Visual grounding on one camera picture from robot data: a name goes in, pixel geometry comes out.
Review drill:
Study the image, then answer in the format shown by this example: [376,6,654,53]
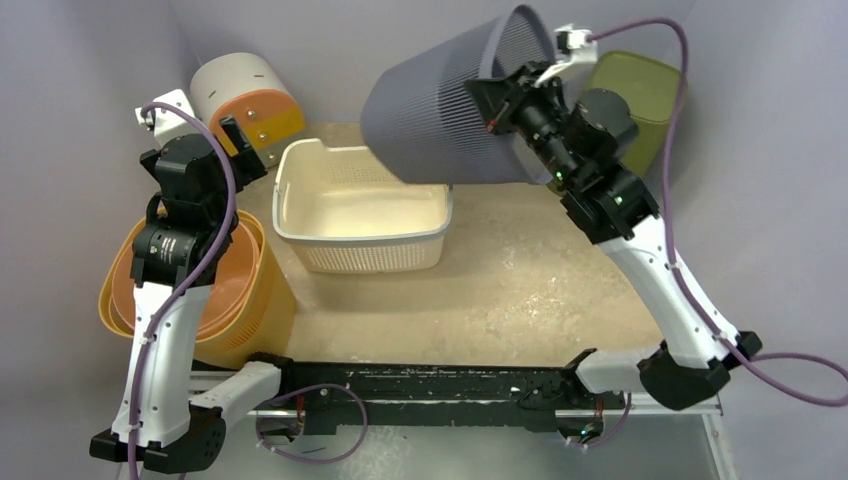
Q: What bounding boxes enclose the grey plastic basket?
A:
[360,5,555,185]

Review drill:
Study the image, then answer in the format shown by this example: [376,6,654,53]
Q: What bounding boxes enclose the green plastic basket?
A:
[581,50,680,177]

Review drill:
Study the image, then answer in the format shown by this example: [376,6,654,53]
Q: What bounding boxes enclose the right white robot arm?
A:
[465,62,762,411]

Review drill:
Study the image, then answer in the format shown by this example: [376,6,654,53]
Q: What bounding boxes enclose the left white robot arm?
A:
[89,117,298,478]

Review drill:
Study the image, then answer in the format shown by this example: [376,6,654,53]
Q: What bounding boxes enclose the white mini drawer cabinet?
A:
[189,52,306,167]

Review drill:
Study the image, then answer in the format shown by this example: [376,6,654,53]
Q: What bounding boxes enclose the orange plastic basin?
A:
[101,218,259,341]

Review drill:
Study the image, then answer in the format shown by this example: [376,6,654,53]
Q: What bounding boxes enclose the white plastic basket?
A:
[271,138,454,274]

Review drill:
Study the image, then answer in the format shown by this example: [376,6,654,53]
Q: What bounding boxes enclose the yellow plastic basket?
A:
[98,210,297,369]

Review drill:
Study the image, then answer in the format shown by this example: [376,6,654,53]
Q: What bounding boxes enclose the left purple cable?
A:
[125,101,368,480]

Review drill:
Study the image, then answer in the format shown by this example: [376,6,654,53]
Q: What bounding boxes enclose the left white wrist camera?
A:
[135,89,197,148]

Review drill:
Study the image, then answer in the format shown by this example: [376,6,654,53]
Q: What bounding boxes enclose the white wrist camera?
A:
[533,24,599,88]
[135,89,197,148]

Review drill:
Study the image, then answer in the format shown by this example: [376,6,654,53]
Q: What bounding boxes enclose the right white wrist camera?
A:
[533,24,599,88]

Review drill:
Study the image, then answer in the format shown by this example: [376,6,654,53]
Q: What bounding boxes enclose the aluminium frame rail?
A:
[119,122,738,480]

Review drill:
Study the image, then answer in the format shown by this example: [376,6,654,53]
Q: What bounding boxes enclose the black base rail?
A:
[259,361,625,435]

